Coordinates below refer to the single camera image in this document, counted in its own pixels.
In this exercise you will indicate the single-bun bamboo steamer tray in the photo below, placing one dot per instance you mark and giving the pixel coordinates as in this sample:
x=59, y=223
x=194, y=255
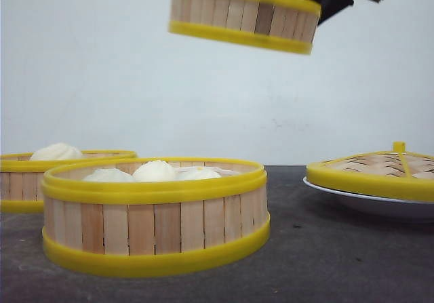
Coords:
x=281, y=25

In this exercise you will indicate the woven bamboo steamer lid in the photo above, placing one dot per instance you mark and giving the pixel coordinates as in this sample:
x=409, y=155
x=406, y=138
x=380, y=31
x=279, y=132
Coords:
x=395, y=174

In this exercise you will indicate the white plate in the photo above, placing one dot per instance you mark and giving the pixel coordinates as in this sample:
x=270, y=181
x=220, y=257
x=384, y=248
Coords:
x=410, y=211

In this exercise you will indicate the white bun middle in tray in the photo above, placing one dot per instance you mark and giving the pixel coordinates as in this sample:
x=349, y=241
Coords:
x=155, y=171

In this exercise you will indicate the white bun in tray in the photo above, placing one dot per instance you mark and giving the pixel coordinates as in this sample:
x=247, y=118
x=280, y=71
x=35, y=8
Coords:
x=155, y=171
x=57, y=152
x=109, y=175

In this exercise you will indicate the white bun left in tray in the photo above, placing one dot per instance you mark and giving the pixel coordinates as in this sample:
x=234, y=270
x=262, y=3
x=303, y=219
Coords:
x=109, y=175

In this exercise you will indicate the white bun in far tray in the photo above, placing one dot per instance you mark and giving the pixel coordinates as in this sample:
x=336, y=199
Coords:
x=57, y=152

